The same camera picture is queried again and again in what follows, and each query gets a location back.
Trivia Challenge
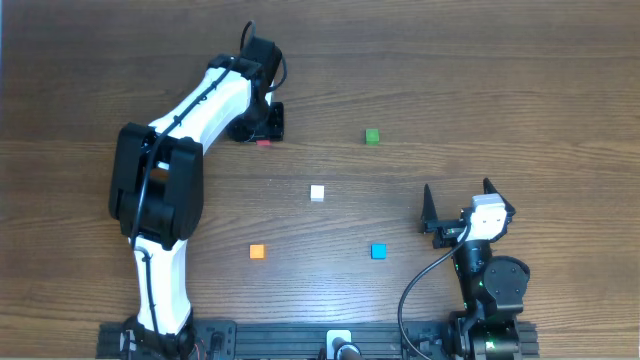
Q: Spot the mounting rail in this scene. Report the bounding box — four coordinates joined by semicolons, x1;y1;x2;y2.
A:
96;319;541;360

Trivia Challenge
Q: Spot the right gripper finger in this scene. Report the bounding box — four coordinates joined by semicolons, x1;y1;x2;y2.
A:
482;177;517;218
420;183;441;225

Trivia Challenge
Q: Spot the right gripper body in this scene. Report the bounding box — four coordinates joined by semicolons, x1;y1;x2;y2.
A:
421;216;470;250

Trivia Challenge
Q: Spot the black cable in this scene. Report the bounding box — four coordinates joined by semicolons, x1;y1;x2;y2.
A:
397;225;472;360
238;19;289;94

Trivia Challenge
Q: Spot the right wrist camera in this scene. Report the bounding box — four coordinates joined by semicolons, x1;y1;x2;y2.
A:
463;193;509;243

